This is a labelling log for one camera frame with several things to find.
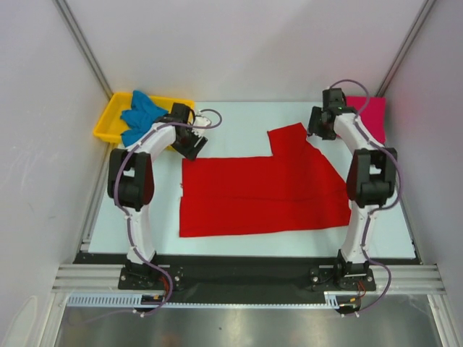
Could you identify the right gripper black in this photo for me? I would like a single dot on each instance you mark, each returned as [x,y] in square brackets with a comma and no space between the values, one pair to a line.
[314,127]

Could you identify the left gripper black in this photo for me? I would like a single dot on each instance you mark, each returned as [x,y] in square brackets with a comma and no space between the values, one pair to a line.
[192,152]

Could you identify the red t shirt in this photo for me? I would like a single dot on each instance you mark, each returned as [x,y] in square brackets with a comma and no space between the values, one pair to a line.
[293,189]

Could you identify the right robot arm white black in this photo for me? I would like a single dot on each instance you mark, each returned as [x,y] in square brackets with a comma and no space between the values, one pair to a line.
[371,181]

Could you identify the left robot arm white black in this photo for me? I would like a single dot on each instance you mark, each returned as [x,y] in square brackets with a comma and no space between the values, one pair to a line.
[131,185]

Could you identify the blue t shirt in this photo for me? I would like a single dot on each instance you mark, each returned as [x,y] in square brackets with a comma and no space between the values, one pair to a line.
[140,117]

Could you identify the folded magenta t shirt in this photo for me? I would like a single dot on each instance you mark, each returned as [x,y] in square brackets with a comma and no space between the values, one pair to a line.
[373,116]

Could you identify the yellow plastic tray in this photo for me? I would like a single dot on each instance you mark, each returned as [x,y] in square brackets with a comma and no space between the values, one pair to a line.
[109,126]

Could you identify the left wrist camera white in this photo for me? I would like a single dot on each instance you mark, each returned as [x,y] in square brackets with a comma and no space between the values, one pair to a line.
[201,124]

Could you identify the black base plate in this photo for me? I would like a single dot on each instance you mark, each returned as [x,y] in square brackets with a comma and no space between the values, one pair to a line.
[262,290]

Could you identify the aluminium frame rail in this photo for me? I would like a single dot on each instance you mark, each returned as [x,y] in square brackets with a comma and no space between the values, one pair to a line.
[92,271]

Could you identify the grey slotted cable duct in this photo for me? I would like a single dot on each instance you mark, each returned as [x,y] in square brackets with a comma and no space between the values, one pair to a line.
[330,300]

